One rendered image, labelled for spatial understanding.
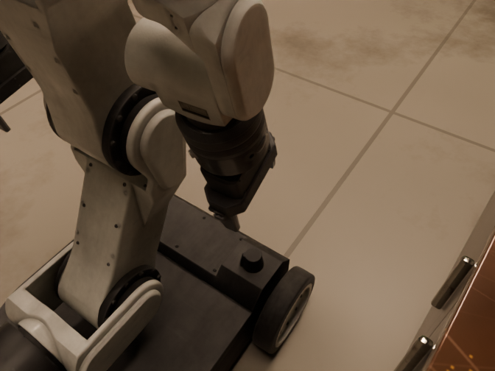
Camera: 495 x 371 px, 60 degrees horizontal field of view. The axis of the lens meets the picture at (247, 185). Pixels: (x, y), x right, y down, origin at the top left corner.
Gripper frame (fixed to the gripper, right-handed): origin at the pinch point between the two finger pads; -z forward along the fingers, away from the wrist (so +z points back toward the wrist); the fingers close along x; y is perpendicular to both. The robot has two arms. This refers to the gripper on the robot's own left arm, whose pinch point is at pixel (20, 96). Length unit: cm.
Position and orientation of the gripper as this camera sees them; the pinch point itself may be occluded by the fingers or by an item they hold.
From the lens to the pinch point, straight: 83.7
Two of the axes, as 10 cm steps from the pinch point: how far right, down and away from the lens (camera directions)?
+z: -1.0, -5.6, -8.2
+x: 5.4, -7.2, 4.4
